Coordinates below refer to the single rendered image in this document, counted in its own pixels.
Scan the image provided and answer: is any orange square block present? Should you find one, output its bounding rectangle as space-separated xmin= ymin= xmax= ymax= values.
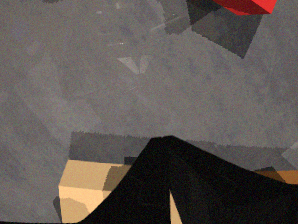
xmin=253 ymin=171 xmax=298 ymax=185

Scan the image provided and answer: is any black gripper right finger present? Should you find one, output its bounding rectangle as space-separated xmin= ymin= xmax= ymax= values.
xmin=162 ymin=136 xmax=298 ymax=224

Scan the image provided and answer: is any red square block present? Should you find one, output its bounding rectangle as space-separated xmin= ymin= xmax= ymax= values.
xmin=212 ymin=0 xmax=277 ymax=15

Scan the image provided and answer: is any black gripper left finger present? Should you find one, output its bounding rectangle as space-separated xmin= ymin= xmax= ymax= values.
xmin=73 ymin=137 xmax=172 ymax=224

